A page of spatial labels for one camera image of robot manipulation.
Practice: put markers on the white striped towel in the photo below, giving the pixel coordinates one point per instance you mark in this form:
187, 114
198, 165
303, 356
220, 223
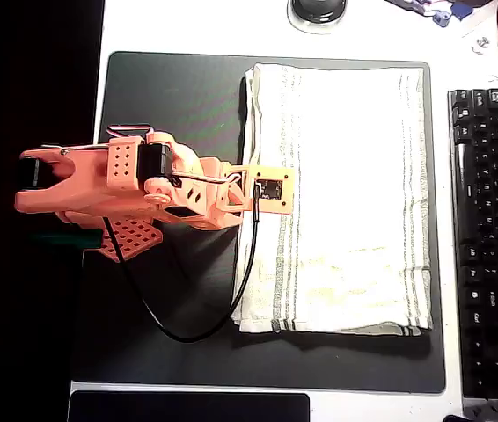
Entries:
354, 176

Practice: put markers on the orange SO-100 robot arm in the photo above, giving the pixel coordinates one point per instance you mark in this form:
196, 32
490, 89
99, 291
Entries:
86, 184

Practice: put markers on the black desk mat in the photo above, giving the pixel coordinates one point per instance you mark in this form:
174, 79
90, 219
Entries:
165, 96

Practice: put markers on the green table clamp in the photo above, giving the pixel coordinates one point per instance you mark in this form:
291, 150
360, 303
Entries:
64, 240

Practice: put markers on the black flat pad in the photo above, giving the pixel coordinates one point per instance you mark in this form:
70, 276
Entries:
187, 406

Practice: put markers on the black round knob device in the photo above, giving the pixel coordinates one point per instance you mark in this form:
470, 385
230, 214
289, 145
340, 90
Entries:
317, 11

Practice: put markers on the black keyboard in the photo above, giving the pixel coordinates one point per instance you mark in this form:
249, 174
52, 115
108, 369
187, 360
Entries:
495, 220

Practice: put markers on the blue and purple clutter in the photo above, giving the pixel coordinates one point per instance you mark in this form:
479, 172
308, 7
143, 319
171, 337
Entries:
442, 17

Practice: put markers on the black mouse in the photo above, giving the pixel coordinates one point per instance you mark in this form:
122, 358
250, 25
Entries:
458, 418

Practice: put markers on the orange camera mount with board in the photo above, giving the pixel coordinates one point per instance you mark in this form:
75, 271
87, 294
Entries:
286, 176

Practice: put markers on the orange perforated base plate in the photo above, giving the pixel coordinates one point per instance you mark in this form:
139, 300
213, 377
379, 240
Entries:
134, 239

